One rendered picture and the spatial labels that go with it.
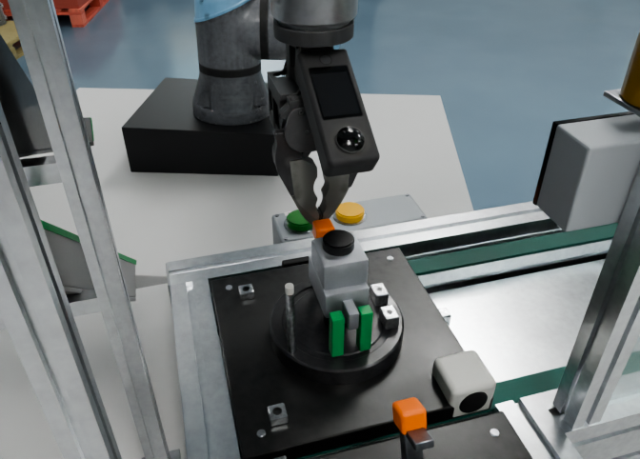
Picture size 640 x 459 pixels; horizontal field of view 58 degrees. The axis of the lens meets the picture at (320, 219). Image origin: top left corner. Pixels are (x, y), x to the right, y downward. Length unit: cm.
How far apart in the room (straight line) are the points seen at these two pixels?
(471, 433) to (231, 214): 59
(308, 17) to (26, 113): 23
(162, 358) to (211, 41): 56
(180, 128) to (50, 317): 86
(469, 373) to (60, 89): 42
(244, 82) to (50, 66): 73
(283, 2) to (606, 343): 38
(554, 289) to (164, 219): 62
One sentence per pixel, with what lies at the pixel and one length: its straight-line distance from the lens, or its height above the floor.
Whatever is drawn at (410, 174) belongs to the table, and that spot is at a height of 86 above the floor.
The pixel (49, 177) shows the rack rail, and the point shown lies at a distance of 42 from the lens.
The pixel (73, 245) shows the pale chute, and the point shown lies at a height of 115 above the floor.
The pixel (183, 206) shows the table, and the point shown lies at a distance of 104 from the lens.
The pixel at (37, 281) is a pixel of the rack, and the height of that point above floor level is 127.
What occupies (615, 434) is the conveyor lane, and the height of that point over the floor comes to 93.
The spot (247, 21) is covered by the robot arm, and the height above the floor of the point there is 113.
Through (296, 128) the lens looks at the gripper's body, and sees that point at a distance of 53.
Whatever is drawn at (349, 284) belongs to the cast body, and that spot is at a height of 106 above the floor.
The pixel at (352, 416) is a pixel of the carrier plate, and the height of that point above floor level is 97.
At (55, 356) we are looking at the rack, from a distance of 28.
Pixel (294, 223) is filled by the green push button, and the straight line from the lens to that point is 77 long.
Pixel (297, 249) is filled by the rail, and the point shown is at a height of 96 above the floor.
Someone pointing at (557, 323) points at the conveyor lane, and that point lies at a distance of 77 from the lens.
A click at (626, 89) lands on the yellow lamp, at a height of 127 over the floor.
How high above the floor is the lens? 142
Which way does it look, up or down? 35 degrees down
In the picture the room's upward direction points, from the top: straight up
